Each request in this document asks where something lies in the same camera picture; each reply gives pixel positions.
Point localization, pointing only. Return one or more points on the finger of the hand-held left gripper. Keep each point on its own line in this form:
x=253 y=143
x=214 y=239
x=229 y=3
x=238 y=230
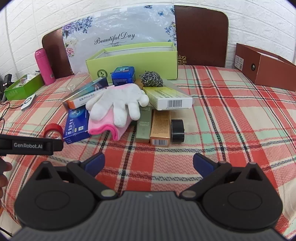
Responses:
x=57 y=145

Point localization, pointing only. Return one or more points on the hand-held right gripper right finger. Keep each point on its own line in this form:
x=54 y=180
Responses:
x=203 y=163

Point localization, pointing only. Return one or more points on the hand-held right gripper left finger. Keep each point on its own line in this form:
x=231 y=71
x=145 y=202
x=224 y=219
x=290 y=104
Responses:
x=95 y=163

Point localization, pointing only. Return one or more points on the white glove with pink cuff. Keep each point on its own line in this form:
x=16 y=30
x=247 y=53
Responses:
x=129 y=99
x=101 y=113

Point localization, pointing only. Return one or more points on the orange and blue medicine box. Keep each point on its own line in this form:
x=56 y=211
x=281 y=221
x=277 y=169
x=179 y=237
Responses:
x=81 y=95

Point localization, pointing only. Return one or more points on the green cardboard box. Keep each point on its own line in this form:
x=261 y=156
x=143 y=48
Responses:
x=136 y=61

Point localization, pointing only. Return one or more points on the person's left hand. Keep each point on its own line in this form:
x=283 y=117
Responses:
x=4 y=167

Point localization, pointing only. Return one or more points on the red tape roll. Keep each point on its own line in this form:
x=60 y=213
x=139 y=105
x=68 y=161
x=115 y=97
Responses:
x=49 y=129

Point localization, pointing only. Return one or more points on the black tape roll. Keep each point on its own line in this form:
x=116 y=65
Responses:
x=177 y=131

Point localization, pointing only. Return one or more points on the white flat device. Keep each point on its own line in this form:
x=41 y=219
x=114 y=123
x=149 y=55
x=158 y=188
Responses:
x=28 y=102

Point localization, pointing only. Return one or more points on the plaid bed sheet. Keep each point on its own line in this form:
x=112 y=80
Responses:
x=226 y=120

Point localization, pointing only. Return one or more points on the gold slim box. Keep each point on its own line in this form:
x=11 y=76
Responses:
x=160 y=128

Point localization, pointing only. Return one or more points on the small green box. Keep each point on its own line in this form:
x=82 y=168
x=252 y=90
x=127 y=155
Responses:
x=23 y=89

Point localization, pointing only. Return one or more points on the olive green slim box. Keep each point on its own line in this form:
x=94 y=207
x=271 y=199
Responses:
x=143 y=126

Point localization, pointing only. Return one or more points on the black device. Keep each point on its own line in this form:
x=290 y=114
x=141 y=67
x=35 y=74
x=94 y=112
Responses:
x=6 y=84

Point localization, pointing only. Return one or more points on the yellow-green barcode box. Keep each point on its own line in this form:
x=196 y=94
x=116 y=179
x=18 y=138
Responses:
x=171 y=99

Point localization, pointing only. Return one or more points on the pink thermos bottle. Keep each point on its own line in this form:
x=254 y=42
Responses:
x=44 y=67

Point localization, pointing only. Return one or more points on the blue tin box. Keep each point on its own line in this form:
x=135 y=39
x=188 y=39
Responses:
x=123 y=75

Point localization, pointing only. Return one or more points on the steel wool scrubber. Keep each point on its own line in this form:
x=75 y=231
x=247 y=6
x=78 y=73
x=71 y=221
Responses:
x=151 y=79

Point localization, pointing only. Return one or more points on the brown cardboard box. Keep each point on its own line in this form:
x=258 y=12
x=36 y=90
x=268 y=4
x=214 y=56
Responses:
x=268 y=69

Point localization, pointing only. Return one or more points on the brown wooden headboard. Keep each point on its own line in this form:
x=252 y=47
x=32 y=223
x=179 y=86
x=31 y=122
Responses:
x=201 y=34

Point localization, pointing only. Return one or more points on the floral bedding package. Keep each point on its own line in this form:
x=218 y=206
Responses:
x=120 y=30

